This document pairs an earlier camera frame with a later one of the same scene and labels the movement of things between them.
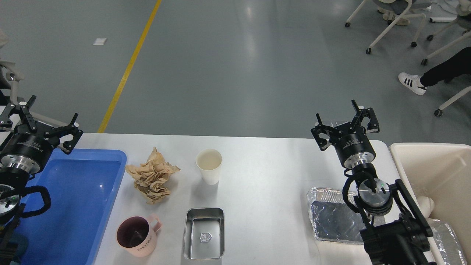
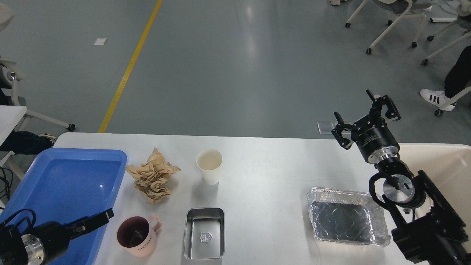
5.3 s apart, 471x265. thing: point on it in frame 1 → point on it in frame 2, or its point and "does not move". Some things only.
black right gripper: [350, 141] → [376, 142]
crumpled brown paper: [151, 177] does not move
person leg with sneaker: [457, 64] → [458, 80]
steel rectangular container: [204, 236] does not move
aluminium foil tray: [333, 221] does not move
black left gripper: [33, 141] → [46, 243]
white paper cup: [209, 161] does not move
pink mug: [137, 235] does not move
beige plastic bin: [441, 171] does not move
